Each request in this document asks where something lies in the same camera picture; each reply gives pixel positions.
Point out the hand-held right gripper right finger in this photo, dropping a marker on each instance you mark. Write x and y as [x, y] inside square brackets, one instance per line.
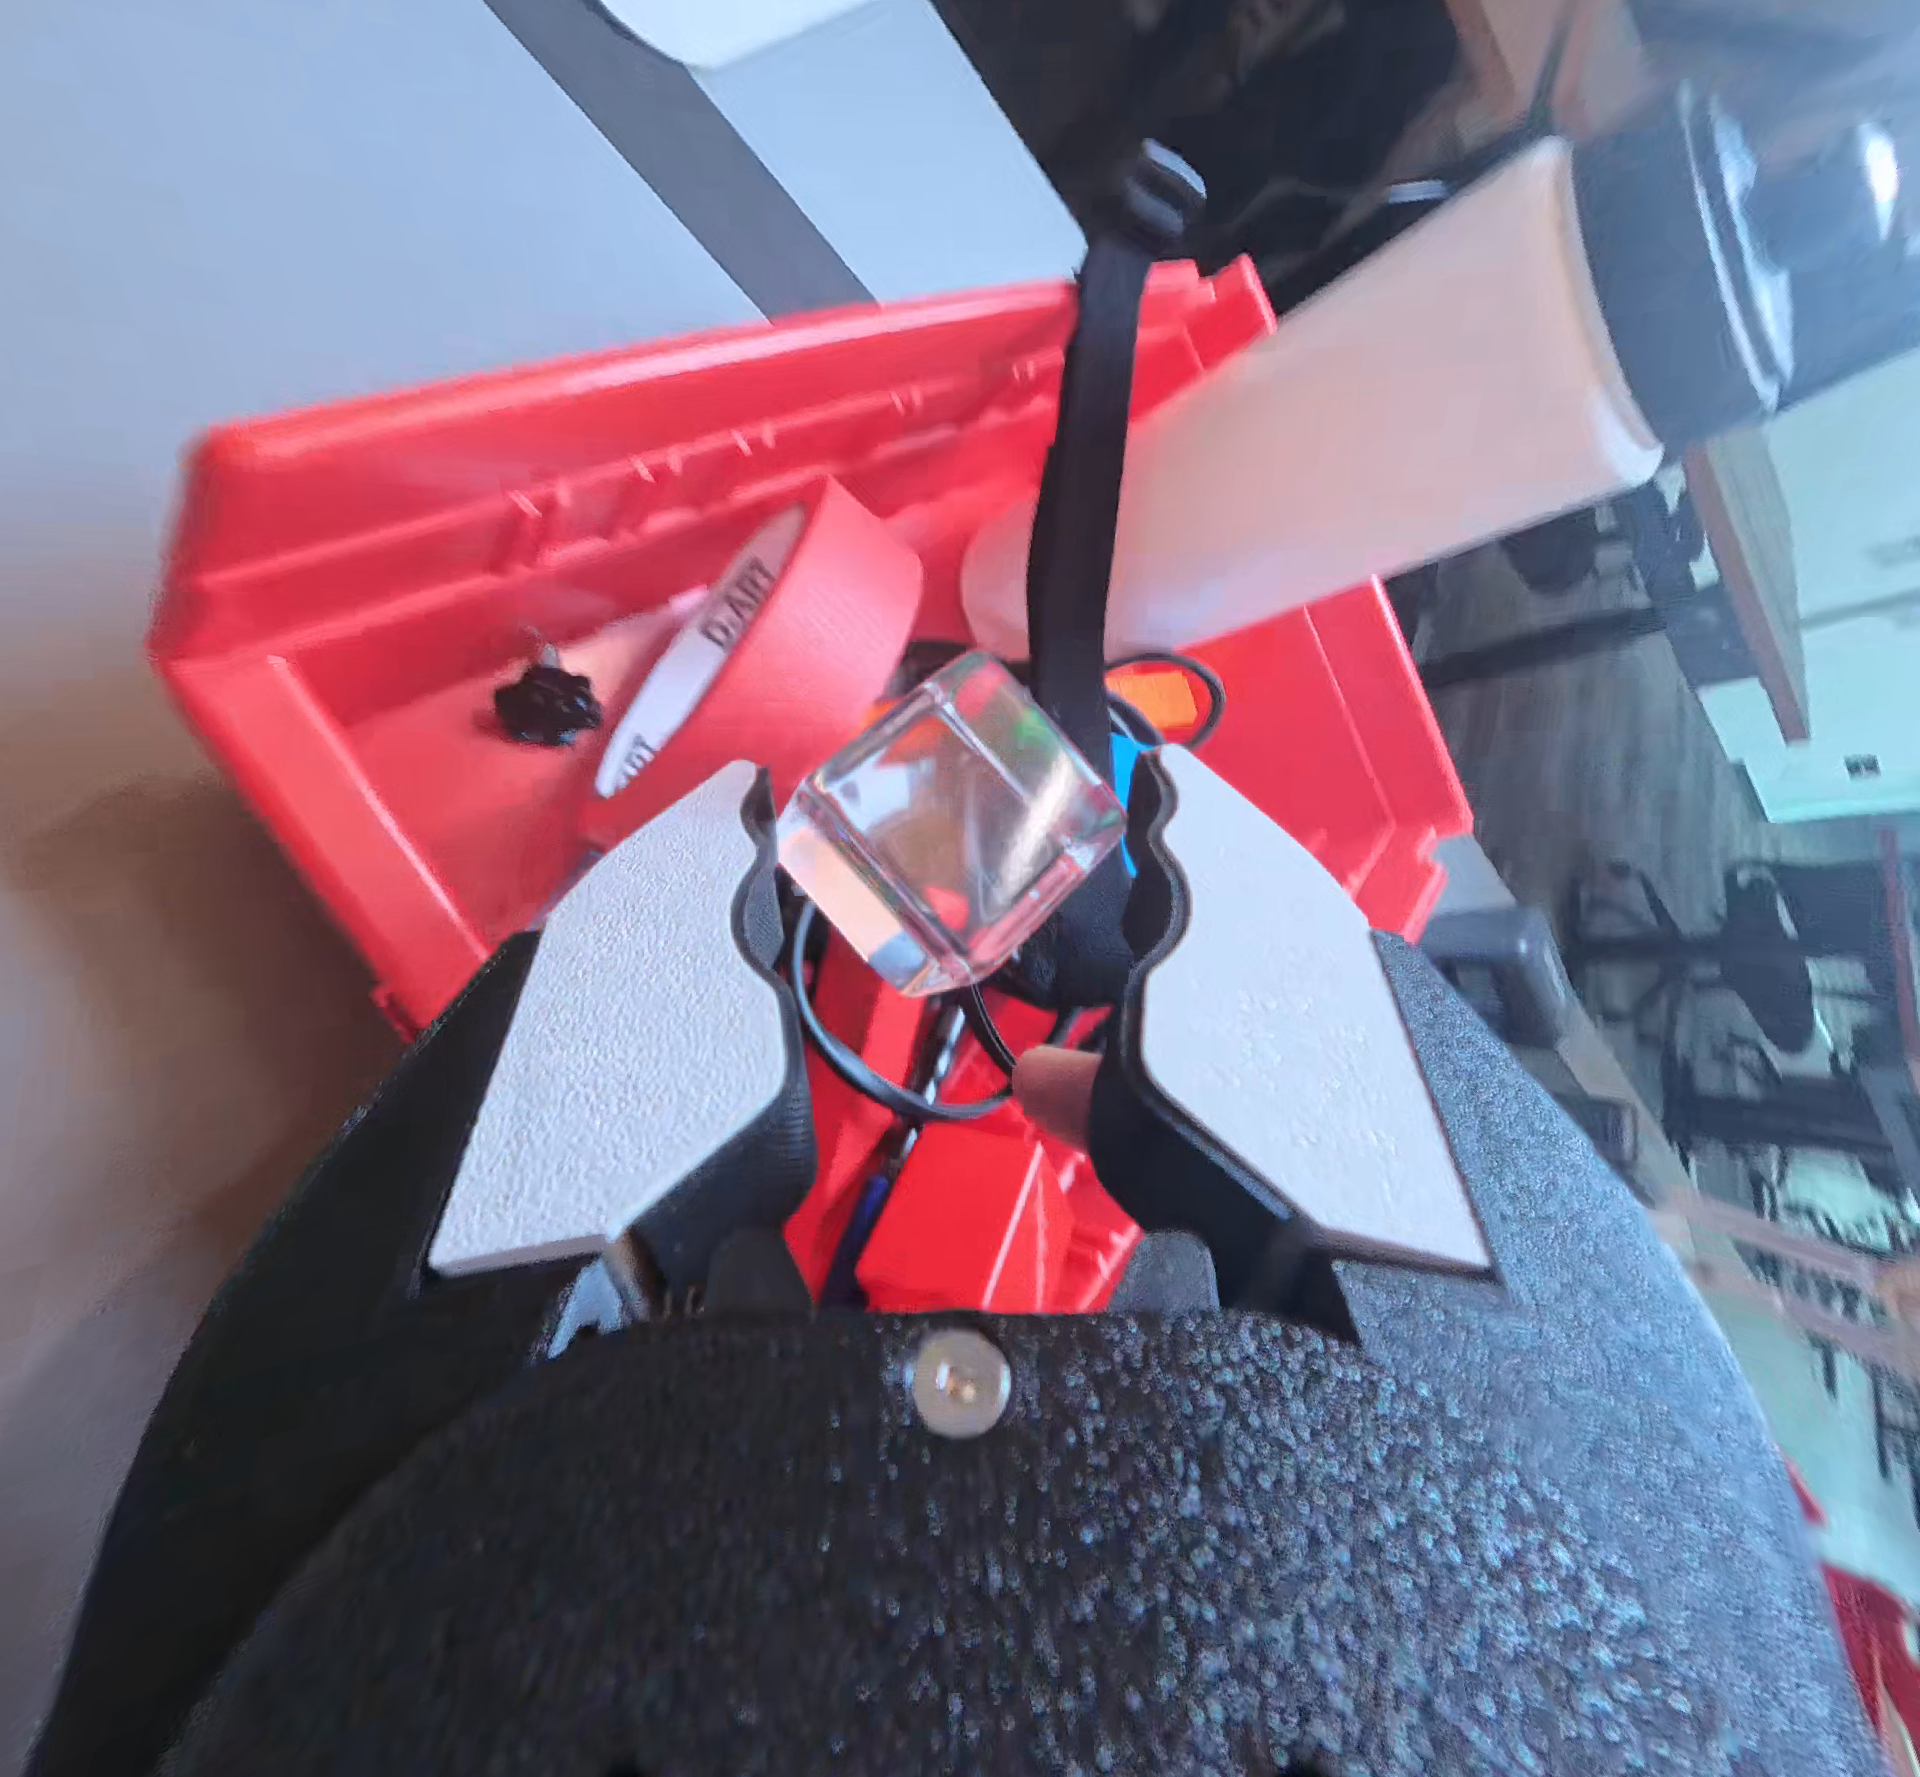
[1291, 1043]

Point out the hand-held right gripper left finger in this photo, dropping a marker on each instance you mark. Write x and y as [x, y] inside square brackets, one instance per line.
[601, 1027]

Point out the clear glass cube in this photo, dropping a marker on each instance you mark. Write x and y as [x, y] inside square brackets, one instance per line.
[944, 817]

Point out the red plastic bin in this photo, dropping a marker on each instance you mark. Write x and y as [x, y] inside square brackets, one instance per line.
[375, 532]
[1875, 1627]

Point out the person's right hand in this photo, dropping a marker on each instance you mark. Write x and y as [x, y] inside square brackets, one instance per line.
[1059, 1084]

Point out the small blue item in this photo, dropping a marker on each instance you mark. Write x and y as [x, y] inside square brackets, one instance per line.
[1125, 772]

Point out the small black knob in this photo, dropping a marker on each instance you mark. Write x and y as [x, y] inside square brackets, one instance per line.
[549, 708]

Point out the orange tag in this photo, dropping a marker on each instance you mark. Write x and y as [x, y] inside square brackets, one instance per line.
[1155, 696]

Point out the red tape roll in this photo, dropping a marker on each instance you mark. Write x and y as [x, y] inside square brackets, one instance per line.
[810, 637]

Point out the black office chair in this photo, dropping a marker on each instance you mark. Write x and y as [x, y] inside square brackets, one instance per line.
[1755, 983]

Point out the white water bottle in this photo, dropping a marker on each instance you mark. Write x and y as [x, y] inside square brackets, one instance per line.
[1394, 413]

